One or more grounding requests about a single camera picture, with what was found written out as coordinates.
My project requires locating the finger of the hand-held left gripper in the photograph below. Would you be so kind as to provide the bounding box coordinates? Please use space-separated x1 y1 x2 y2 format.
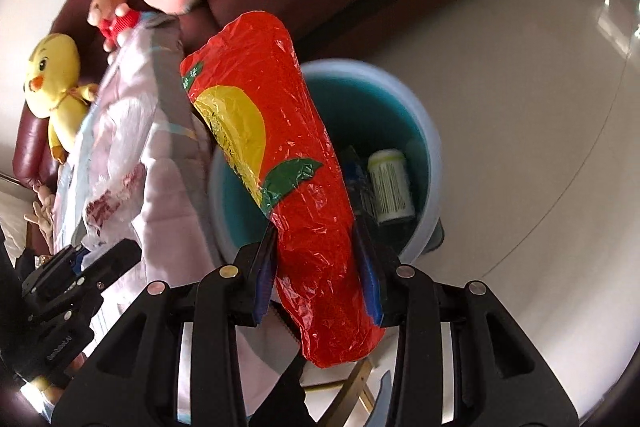
80 238 142 295

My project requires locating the teddy bear red sweater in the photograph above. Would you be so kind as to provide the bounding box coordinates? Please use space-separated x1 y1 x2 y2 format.
87 0 143 54

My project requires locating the beige plush toy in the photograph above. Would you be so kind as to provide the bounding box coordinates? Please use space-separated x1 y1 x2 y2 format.
24 184 56 253

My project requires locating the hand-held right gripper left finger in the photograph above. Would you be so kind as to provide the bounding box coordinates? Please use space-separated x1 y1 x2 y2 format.
50 222 281 427

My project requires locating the clear plastic water bottle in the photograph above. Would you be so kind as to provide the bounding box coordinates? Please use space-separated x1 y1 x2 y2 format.
342 146 378 220

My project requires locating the white plastic bag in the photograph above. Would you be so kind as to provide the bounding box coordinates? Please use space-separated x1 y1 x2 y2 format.
75 97 151 253

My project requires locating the white bottle green label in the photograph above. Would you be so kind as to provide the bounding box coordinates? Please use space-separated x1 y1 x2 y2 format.
367 148 417 224

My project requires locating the gold metal table leg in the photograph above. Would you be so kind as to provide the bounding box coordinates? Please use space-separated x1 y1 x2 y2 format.
320 357 373 427

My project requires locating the red snack bag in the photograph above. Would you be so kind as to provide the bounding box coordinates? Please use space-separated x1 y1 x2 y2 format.
179 10 387 369

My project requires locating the yellow chick plush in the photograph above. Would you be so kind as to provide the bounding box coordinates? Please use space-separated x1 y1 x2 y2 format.
25 33 100 165

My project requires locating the teal plastic bin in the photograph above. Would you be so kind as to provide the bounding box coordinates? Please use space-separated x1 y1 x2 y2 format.
207 59 446 265

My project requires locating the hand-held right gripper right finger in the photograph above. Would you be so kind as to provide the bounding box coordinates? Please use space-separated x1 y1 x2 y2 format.
352 214 581 427

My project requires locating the plaid tablecloth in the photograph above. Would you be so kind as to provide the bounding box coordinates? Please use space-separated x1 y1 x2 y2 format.
50 12 306 427

